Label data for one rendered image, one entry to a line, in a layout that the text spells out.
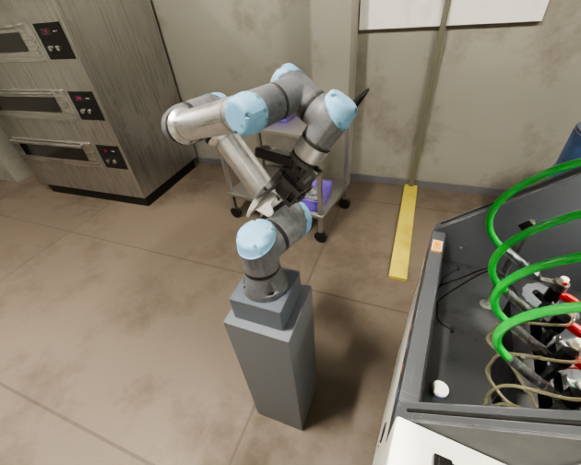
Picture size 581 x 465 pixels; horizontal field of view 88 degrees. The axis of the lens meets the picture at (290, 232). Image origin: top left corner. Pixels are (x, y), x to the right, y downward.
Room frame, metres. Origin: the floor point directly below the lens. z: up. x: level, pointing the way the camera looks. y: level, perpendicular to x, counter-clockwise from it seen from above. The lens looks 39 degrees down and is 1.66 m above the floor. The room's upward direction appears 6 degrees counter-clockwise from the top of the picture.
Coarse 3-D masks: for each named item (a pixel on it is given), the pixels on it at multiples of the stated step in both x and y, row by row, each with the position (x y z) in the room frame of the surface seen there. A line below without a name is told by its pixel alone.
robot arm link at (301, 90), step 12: (276, 72) 0.71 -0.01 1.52; (288, 72) 0.70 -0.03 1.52; (300, 72) 0.70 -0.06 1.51; (288, 84) 0.65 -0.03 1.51; (300, 84) 0.67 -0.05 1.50; (312, 84) 0.68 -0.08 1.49; (288, 96) 0.63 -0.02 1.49; (300, 96) 0.65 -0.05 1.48; (312, 96) 0.65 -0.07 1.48; (300, 108) 0.65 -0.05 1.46
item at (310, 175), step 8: (296, 160) 0.63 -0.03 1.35; (280, 168) 0.67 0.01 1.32; (288, 168) 0.66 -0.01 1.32; (296, 168) 0.65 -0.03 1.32; (304, 168) 0.62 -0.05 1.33; (312, 168) 0.63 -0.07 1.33; (320, 168) 0.65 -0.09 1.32; (280, 176) 0.65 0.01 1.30; (288, 176) 0.65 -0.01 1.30; (296, 176) 0.64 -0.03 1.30; (304, 176) 0.63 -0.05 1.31; (312, 176) 0.62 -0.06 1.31; (280, 184) 0.65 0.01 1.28; (288, 184) 0.63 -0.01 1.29; (296, 184) 0.63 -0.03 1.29; (304, 184) 0.62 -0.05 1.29; (280, 192) 0.65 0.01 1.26; (288, 192) 0.64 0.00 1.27; (296, 192) 0.61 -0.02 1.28; (304, 192) 0.64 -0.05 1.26; (288, 200) 0.63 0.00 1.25; (296, 200) 0.63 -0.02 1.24
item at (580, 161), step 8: (576, 160) 0.44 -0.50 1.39; (552, 168) 0.45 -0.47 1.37; (560, 168) 0.44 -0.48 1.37; (568, 168) 0.44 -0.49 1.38; (536, 176) 0.46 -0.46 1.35; (544, 176) 0.45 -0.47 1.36; (520, 184) 0.47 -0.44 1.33; (528, 184) 0.46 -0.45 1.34; (504, 192) 0.48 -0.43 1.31; (512, 192) 0.47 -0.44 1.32; (496, 200) 0.48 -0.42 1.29; (504, 200) 0.47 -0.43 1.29; (496, 208) 0.48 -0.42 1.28; (488, 216) 0.48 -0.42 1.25; (488, 224) 0.48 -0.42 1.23; (488, 232) 0.47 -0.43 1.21; (496, 240) 0.46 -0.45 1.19
